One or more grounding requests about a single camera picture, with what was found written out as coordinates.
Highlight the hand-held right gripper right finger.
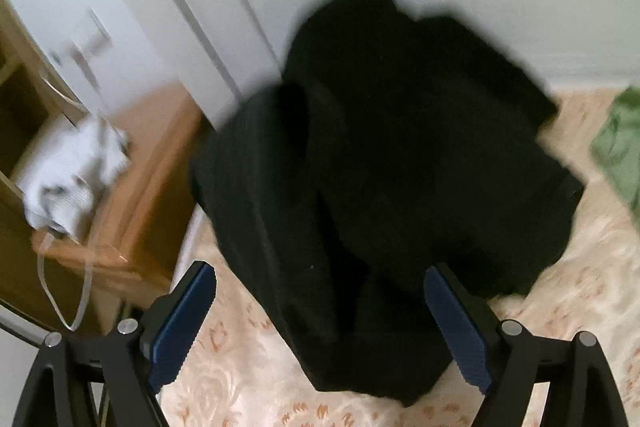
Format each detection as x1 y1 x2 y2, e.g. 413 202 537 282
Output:
424 263 631 427

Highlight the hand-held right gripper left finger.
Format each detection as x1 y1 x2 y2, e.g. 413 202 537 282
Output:
12 259 217 427

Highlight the light blue fleece sweater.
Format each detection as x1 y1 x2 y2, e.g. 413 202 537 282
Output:
22 117 132 233

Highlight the black knit sweater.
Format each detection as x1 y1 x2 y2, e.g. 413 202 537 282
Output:
282 0 586 300

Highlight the beige floral mattress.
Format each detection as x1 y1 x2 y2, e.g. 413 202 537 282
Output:
160 87 640 427

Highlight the wooden nightstand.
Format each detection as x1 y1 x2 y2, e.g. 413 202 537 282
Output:
0 0 208 333

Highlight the green shirt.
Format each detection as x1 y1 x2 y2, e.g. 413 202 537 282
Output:
590 86 640 228

